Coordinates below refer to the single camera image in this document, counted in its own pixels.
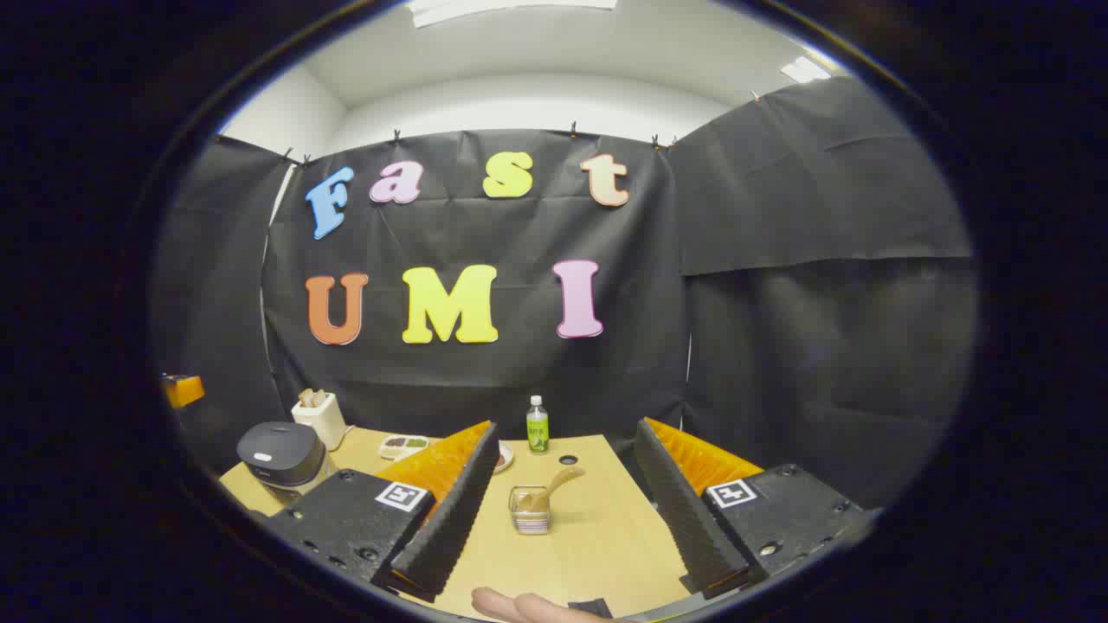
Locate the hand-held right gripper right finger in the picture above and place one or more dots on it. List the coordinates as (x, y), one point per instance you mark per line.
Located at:
(679, 510)

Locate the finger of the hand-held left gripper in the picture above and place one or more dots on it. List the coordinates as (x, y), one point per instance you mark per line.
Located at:
(183, 389)

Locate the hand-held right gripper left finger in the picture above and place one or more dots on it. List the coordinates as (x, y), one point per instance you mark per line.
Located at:
(459, 510)

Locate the wooden spoon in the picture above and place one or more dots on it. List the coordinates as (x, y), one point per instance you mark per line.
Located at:
(558, 480)

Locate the silver black rice cooker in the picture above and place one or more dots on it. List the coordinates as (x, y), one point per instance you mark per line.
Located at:
(277, 454)

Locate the white utensil holder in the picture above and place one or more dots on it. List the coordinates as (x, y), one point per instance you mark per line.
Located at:
(325, 424)

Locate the white round plate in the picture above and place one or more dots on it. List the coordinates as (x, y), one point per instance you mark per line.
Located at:
(505, 459)

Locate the white divided snack dish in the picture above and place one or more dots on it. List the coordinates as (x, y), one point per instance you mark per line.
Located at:
(402, 446)

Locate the green label drink bottle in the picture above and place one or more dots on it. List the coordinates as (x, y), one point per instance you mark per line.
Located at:
(537, 433)

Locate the small ceiling light panel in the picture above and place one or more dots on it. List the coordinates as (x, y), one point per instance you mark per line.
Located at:
(805, 69)

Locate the large ceiling light panel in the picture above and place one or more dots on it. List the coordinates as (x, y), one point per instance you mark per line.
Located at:
(511, 9)

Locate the small black bracket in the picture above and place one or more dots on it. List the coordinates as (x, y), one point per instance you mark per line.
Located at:
(593, 608)

